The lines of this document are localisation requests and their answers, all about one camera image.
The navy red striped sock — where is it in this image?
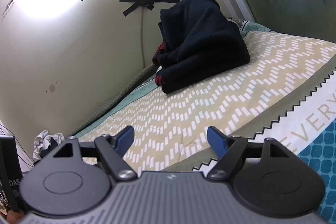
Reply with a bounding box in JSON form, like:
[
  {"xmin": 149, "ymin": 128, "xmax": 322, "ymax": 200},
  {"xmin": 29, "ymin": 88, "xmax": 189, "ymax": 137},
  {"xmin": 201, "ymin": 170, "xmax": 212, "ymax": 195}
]
[{"xmin": 152, "ymin": 0, "xmax": 251, "ymax": 94}]

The white crumpled garment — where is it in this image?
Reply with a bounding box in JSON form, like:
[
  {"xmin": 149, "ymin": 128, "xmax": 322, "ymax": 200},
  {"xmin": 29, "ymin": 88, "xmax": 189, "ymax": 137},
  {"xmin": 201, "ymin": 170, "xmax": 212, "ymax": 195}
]
[{"xmin": 33, "ymin": 130, "xmax": 65, "ymax": 160}]

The beige chevron bedsheet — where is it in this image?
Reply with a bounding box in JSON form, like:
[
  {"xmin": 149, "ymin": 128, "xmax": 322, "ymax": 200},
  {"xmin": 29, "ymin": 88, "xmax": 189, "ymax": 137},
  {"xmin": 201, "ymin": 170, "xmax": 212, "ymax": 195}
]
[{"xmin": 77, "ymin": 20, "xmax": 335, "ymax": 172}]

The teal patterned blanket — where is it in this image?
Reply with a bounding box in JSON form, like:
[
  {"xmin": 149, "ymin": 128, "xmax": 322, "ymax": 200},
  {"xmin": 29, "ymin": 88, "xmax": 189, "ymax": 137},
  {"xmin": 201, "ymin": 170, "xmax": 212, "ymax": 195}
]
[{"xmin": 298, "ymin": 122, "xmax": 336, "ymax": 223}]

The white wall cable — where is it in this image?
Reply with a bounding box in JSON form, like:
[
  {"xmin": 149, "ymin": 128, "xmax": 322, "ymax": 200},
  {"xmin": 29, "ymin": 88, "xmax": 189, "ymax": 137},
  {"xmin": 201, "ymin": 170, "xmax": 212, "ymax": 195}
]
[{"xmin": 140, "ymin": 7, "xmax": 148, "ymax": 68}]

